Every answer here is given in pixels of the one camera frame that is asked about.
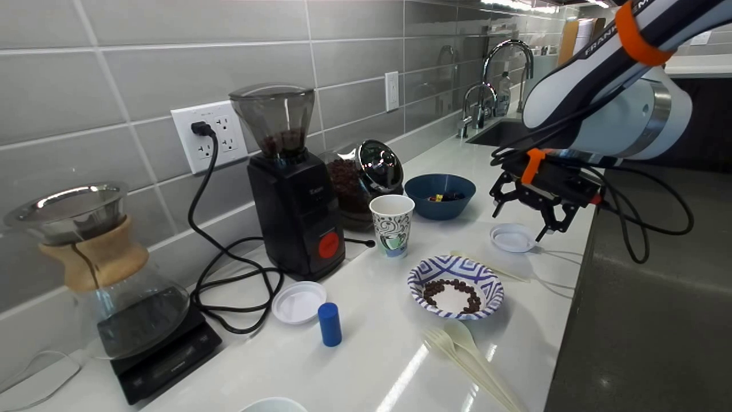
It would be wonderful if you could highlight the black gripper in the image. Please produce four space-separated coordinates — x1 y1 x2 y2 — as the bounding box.
487 147 603 244

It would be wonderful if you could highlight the white coffee lid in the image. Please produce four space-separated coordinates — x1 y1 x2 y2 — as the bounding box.
487 221 538 256

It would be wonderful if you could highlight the coffee beans pile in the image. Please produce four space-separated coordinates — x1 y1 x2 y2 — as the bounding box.
419 276 485 315

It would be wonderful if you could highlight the flat white round lid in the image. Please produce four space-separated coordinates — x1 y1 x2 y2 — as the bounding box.
270 280 328 328

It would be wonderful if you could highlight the black coffee scale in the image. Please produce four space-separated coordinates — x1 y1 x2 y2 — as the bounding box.
97 305 224 407

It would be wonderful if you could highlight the kitchen sink basin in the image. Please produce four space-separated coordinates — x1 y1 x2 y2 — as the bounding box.
465 117 534 148

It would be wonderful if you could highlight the blue bowl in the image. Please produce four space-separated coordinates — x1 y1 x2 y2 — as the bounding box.
403 172 478 221

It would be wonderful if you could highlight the blue white patterned paper plate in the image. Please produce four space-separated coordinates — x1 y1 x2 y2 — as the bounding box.
404 251 507 320

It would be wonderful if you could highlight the small chrome faucet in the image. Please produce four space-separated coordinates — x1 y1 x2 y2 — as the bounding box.
454 81 499 141

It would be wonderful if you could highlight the beige plastic spoon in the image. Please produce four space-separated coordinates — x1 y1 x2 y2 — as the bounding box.
421 318 529 412

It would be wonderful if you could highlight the tall chrome faucet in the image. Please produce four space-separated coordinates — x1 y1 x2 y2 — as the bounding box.
481 37 538 117

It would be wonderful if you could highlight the small blue cylinder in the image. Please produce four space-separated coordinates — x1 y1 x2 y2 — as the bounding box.
315 299 344 351

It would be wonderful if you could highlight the black orange bottle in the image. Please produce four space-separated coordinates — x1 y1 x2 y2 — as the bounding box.
226 82 348 281

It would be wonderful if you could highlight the white bowl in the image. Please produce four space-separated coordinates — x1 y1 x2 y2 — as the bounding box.
237 393 309 412

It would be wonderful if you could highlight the glass carafe with wooden collar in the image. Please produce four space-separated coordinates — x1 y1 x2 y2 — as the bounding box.
2 216 192 363

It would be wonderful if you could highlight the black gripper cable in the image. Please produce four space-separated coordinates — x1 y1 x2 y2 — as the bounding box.
593 163 696 266

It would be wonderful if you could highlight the white light switch plate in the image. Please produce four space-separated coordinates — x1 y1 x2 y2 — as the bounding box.
381 68 403 114

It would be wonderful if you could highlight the white wall outlet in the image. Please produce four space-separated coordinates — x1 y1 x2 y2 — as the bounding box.
169 98 252 177

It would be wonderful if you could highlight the black grinder power cord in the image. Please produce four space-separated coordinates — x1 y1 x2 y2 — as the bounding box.
184 118 285 337

